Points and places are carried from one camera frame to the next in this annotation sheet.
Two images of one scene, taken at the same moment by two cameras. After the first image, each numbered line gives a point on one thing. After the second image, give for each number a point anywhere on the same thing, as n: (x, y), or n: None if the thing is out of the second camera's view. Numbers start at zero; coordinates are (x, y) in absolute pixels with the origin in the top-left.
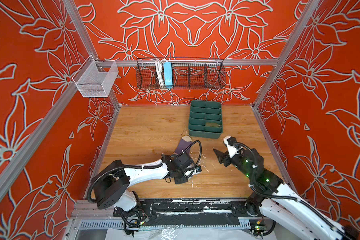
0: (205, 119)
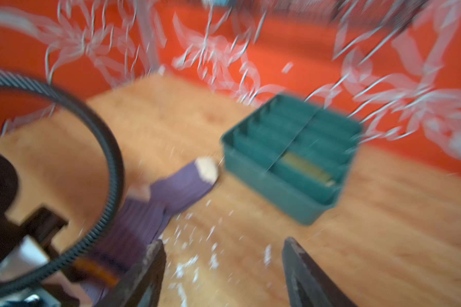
0: (251, 149)
